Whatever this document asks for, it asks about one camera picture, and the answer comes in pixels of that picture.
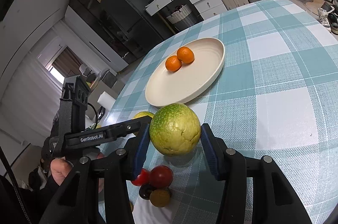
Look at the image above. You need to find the yellow brown small fruit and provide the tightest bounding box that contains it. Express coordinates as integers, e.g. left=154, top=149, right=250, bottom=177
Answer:
left=150, top=189, right=172, bottom=207

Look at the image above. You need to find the small orange mandarin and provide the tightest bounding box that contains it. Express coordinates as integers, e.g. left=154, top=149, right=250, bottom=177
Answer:
left=165, top=55, right=182, bottom=72

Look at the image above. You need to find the yellow guava fruit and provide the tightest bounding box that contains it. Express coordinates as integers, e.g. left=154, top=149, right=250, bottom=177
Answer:
left=132, top=111, right=155, bottom=124

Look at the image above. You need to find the green yellow citrus fruit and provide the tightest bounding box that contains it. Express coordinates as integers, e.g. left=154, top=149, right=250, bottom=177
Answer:
left=149, top=103, right=201, bottom=156

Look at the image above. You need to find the white paper towel roll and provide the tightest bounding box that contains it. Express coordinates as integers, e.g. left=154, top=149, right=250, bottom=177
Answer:
left=97, top=91, right=116, bottom=111

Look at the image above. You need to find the white sneaker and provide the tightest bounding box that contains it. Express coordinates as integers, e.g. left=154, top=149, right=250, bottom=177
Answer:
left=317, top=8, right=331, bottom=31

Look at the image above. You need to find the woven laundry basket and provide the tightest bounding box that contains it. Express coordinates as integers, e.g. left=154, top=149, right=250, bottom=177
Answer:
left=167, top=4, right=198, bottom=31

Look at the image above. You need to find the teal checked tablecloth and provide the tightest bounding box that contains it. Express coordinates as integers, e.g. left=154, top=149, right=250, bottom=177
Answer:
left=104, top=0, right=337, bottom=223

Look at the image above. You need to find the red cherry tomato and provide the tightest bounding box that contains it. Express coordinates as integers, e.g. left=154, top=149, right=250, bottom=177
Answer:
left=149, top=165, right=173, bottom=189
left=131, top=168, right=150, bottom=186

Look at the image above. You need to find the person's left hand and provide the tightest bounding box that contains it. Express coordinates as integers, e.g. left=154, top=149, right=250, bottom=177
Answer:
left=46, top=157, right=73, bottom=196

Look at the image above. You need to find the dark grey refrigerator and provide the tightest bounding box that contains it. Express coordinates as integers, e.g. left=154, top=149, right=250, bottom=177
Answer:
left=100, top=0, right=173, bottom=47

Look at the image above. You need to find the cream oval plate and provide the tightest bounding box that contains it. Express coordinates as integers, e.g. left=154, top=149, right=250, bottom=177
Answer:
left=145, top=38, right=225, bottom=107

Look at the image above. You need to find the large orange mandarin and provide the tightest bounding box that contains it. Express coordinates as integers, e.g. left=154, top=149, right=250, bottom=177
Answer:
left=176, top=47, right=195, bottom=64

